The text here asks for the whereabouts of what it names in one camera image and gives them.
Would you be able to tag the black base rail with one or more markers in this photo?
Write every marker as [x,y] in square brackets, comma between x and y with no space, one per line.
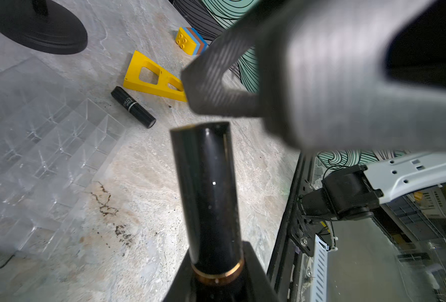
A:
[287,256]

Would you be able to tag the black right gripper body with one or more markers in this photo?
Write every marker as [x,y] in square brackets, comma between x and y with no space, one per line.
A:
[355,75]

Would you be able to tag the black microphone stand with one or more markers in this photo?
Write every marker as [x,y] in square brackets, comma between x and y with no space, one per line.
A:
[44,26]

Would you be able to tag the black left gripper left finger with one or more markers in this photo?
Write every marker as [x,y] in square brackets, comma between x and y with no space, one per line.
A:
[183,287]

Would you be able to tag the white perforated cable tray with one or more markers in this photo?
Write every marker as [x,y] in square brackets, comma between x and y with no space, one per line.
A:
[318,291]

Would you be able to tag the black lipstick gold band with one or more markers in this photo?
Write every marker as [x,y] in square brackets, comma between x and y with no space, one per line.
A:
[205,169]

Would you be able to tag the multicolour toy brick stack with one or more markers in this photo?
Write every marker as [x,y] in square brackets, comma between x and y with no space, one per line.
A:
[190,41]

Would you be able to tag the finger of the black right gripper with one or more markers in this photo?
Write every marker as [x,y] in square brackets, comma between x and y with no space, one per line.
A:
[203,79]

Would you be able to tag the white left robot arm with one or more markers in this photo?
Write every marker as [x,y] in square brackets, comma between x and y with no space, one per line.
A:
[351,193]

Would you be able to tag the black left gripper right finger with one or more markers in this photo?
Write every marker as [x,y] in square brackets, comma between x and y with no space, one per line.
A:
[256,284]

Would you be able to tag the yellow triangular plastic frame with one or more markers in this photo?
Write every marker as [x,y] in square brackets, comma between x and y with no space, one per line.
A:
[146,76]

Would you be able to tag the clear acrylic lipstick organizer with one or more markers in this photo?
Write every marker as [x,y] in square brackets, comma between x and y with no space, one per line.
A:
[53,142]

